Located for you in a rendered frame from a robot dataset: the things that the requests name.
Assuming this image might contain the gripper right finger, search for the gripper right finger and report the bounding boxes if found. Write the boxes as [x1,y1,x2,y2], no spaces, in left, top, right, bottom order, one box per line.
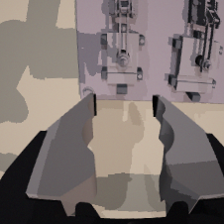
[153,94,224,219]

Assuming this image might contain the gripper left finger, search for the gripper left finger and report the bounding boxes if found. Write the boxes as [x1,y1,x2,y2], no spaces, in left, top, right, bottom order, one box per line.
[0,93,97,224]

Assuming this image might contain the grey fixture plate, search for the grey fixture plate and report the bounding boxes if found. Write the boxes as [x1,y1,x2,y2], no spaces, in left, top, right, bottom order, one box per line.
[75,0,224,104]

